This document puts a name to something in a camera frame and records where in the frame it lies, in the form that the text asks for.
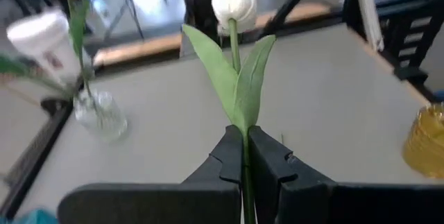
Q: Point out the black metal cart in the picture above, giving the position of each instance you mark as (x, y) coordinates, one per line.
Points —
(416, 33)

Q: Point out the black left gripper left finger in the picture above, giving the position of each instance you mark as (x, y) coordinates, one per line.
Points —
(225, 161)

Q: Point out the blue glass vase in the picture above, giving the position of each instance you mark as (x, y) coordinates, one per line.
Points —
(34, 217)

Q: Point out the white trash bin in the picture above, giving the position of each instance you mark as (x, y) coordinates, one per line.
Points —
(45, 43)

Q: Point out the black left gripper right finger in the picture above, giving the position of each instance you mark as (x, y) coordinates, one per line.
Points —
(274, 168)

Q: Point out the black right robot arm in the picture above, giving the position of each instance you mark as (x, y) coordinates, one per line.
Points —
(199, 5)

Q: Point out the wooden table board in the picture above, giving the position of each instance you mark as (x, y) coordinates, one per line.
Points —
(138, 49)

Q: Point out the white artificial tulip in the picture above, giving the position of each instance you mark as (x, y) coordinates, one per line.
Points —
(236, 2)

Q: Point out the gold textured glass vase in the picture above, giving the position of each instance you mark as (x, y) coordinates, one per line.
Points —
(425, 140)

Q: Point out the clear glass vase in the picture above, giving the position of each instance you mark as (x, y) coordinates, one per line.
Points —
(100, 116)

